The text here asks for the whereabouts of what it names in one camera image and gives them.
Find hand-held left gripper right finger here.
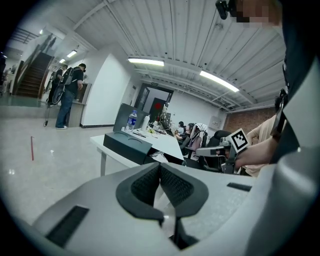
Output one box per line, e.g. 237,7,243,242
159,162,256,250

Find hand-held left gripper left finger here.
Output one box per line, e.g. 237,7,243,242
32,161,181,256

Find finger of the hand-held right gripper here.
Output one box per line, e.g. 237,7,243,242
196,146,226,158

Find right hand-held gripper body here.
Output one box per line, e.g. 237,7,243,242
219,127,250,175

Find black cardboard box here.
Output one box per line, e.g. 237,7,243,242
103,131,185,166

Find person's right forearm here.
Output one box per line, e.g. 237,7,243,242
235,138,279,170

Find pink backpack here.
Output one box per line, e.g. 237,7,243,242
187,136,204,152

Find black office chair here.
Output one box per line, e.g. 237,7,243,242
207,129,232,149

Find white patterned jacket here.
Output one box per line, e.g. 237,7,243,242
190,122,209,139

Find black computer monitor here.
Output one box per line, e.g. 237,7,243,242
159,112,172,129

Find white thermos jug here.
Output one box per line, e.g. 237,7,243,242
141,114,151,132

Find black framed door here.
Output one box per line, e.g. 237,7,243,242
134,82,175,119

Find clear water bottle blue label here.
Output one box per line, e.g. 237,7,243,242
124,109,139,134

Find grey desk partition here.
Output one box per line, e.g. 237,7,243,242
112,102,151,133

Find person's black clothing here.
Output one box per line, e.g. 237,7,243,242
279,0,320,165

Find grey reception counter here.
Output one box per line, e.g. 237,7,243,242
67,82,93,128

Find person's head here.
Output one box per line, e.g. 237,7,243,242
234,0,283,29

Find wooden staircase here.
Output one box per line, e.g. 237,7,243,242
12,44,55,99

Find grey electrical wall box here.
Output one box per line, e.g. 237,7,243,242
211,115,224,130

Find black head camera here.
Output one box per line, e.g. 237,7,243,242
215,0,237,21

